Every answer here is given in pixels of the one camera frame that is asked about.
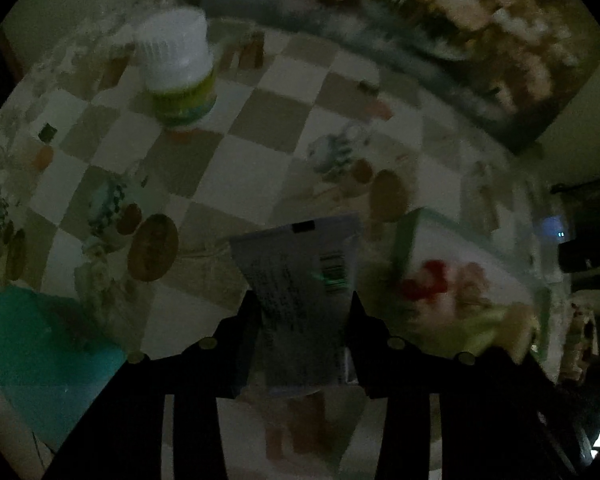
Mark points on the white tray with green rim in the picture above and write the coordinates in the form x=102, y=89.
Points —
x=455, y=245

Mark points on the checkered printed tablecloth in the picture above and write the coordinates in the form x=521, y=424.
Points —
x=280, y=90

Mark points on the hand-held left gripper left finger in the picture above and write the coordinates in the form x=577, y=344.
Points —
x=245, y=320

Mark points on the printed cloth bundle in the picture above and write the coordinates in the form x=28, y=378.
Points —
x=580, y=340

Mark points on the floral painting canvas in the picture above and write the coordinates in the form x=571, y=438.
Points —
x=480, y=25

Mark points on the white bottle with green label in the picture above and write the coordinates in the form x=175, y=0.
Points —
x=175, y=60

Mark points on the light blue tissue packet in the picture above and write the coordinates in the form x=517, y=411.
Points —
x=290, y=280

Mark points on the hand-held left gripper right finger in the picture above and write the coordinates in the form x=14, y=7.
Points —
x=360, y=325

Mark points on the teal soft packet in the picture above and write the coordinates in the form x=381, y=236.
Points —
x=45, y=355

